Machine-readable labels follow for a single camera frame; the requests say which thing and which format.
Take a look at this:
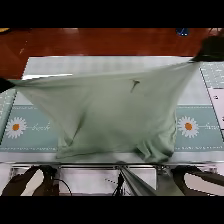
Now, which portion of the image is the pale green T-shirt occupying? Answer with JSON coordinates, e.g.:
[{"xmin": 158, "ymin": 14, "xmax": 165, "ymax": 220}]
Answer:
[{"xmin": 7, "ymin": 59, "xmax": 205, "ymax": 164}]

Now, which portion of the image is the black cable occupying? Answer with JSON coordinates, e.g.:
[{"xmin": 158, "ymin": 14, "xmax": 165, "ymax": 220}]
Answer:
[{"xmin": 112, "ymin": 172, "xmax": 126, "ymax": 197}]

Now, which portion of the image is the silver frame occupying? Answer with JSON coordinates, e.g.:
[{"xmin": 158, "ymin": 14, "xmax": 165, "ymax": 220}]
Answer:
[{"xmin": 0, "ymin": 161, "xmax": 224, "ymax": 197}]

